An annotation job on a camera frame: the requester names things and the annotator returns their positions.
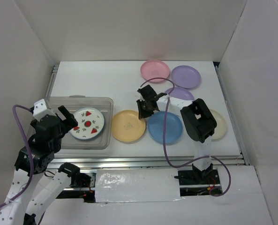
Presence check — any purple plate far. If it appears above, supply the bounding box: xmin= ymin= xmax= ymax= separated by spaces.
xmin=171 ymin=65 xmax=202 ymax=89

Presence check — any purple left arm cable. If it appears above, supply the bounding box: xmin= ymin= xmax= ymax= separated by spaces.
xmin=0 ymin=104 xmax=48 ymax=225

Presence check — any yellow plate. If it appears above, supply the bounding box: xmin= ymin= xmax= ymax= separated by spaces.
xmin=111 ymin=110 xmax=146 ymax=143

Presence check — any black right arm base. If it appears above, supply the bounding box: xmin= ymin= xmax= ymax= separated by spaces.
xmin=174 ymin=164 xmax=220 ymax=186

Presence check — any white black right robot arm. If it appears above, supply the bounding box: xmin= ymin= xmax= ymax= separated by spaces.
xmin=136 ymin=85 xmax=217 ymax=184

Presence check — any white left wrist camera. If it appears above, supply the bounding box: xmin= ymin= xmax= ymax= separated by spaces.
xmin=33 ymin=99 xmax=56 ymax=121

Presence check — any pink plate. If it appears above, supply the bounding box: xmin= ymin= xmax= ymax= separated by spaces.
xmin=140 ymin=60 xmax=170 ymax=83

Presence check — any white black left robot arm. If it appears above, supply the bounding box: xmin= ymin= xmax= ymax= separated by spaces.
xmin=0 ymin=103 xmax=81 ymax=225

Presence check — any watermelon pattern white plate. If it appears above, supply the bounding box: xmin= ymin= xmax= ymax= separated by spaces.
xmin=69 ymin=107 xmax=105 ymax=140

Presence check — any cream plate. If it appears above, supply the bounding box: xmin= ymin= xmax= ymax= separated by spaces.
xmin=210 ymin=109 xmax=227 ymax=141

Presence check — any purple plate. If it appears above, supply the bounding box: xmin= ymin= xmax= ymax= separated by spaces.
xmin=171 ymin=65 xmax=202 ymax=89
xmin=165 ymin=87 xmax=195 ymax=100

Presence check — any blue plate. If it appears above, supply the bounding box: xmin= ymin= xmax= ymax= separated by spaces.
xmin=147 ymin=112 xmax=183 ymax=144

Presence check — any clear plastic bin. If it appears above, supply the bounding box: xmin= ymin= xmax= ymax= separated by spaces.
xmin=44 ymin=97 xmax=113 ymax=150

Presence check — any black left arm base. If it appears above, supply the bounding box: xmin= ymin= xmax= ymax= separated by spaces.
xmin=56 ymin=172 xmax=96 ymax=203

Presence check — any purple plate near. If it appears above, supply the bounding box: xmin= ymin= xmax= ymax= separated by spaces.
xmin=165 ymin=87 xmax=195 ymax=100

